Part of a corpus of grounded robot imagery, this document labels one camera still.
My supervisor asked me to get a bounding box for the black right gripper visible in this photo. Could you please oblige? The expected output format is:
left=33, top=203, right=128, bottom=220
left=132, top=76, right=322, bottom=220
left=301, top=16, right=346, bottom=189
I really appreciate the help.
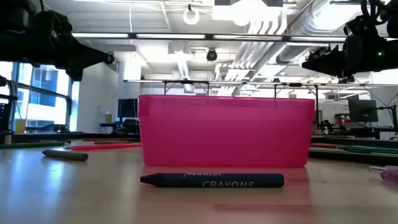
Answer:
left=302, top=34, right=389, bottom=77

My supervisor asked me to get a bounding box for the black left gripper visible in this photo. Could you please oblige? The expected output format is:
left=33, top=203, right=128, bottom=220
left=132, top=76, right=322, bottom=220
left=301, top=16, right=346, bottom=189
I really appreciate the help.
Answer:
left=33, top=9, right=115, bottom=82

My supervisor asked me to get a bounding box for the pink-red pencil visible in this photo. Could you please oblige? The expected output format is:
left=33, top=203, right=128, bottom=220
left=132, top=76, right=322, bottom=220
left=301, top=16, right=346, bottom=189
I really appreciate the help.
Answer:
left=64, top=142, right=142, bottom=152

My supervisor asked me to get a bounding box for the green pen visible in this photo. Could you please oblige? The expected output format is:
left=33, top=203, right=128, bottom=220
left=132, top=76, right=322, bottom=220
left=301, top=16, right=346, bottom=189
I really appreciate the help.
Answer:
left=337, top=144, right=398, bottom=155

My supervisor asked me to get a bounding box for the grey crayon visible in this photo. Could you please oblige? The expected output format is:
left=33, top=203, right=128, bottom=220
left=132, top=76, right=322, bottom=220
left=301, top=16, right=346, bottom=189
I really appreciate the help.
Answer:
left=42, top=149, right=90, bottom=162

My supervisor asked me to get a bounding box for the green pencil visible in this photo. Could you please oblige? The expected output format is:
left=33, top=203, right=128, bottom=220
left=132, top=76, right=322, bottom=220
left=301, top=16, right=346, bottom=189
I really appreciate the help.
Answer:
left=0, top=141, right=67, bottom=149

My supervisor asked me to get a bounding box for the purple pen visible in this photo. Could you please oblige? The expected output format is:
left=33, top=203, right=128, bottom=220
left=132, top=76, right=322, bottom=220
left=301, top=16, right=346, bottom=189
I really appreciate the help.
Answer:
left=368, top=165, right=398, bottom=183

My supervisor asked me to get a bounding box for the pink-red plastic bin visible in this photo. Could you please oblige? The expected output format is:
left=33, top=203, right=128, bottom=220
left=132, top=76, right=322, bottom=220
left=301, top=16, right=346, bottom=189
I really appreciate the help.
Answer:
left=138, top=95, right=316, bottom=168

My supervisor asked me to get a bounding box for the dark blue crayon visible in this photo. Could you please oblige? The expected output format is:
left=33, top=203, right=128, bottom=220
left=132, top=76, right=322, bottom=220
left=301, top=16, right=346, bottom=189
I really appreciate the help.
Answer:
left=139, top=172, right=285, bottom=189

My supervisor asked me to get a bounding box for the large window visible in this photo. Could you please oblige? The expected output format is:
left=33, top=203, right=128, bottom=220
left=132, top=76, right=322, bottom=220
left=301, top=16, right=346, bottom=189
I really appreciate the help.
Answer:
left=0, top=61, right=80, bottom=134

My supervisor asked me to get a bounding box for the black computer monitor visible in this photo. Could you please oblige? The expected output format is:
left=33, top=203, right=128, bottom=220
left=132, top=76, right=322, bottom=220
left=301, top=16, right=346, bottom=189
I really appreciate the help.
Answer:
left=348, top=98, right=379, bottom=123
left=117, top=98, right=139, bottom=119

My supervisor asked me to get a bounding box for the black office chair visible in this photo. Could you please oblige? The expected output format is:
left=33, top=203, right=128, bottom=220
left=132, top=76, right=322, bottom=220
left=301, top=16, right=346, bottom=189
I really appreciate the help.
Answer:
left=112, top=118, right=140, bottom=135

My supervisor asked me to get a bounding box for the long ceiling light bar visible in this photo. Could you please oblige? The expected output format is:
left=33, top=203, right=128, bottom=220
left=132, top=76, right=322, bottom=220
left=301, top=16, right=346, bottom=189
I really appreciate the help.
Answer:
left=70, top=32, right=348, bottom=44

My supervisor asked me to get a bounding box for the silver ventilation duct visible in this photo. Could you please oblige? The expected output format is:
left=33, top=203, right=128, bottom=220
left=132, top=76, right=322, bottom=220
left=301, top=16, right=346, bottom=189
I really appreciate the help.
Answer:
left=275, top=0, right=346, bottom=65

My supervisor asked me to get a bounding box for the black metal stand frame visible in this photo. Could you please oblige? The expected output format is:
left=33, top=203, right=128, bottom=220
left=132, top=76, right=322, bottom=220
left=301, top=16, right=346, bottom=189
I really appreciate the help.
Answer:
left=273, top=82, right=320, bottom=125
left=163, top=80, right=210, bottom=105

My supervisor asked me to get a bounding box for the black aluminium table frame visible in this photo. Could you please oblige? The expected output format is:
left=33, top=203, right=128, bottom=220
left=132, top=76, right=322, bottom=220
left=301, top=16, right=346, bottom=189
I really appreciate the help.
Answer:
left=0, top=132, right=398, bottom=149

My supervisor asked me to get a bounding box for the white ring ceiling fixture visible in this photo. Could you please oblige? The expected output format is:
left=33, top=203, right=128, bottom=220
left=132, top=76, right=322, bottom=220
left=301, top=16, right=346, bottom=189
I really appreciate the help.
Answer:
left=182, top=3, right=201, bottom=26

